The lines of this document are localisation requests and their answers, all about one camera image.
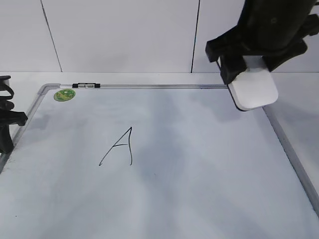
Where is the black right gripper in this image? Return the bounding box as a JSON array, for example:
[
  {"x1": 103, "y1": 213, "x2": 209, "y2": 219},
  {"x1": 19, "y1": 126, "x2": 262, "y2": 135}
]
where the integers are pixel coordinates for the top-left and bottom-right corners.
[{"x1": 205, "y1": 0, "x2": 319, "y2": 85}]

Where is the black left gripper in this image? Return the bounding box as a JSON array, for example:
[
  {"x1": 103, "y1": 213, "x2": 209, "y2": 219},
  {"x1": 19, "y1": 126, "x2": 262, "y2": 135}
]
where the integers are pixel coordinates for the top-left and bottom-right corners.
[{"x1": 0, "y1": 100, "x2": 28, "y2": 152}]

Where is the white whiteboard eraser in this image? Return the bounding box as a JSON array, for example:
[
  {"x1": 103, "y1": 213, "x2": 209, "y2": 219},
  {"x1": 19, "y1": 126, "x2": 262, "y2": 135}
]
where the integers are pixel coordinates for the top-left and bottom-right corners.
[{"x1": 227, "y1": 56, "x2": 278, "y2": 112}]

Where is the white framed whiteboard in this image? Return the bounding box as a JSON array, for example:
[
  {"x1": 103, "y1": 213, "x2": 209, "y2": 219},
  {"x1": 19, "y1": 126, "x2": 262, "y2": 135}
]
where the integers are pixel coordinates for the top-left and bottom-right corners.
[{"x1": 0, "y1": 86, "x2": 319, "y2": 239}]

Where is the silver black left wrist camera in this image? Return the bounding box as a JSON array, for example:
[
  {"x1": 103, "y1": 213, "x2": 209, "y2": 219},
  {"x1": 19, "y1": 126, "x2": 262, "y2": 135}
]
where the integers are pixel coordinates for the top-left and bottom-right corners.
[{"x1": 0, "y1": 75, "x2": 11, "y2": 86}]

